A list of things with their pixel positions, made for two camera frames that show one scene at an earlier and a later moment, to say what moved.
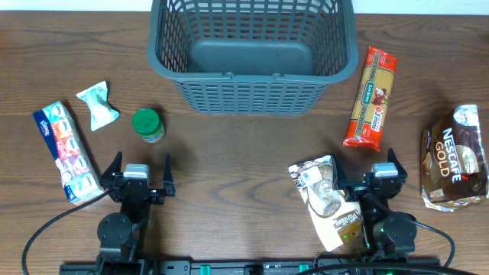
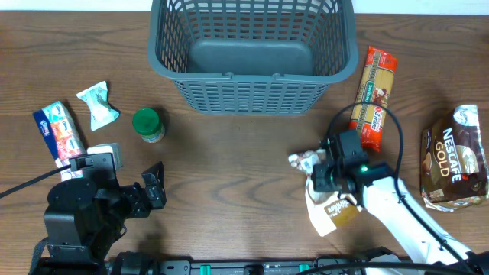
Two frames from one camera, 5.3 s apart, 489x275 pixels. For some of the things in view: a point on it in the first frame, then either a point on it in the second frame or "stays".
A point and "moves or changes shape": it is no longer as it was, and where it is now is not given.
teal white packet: (96, 98) stays
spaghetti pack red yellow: (371, 99) stays
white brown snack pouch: (337, 220) moves or changes shape
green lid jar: (147, 122) stays
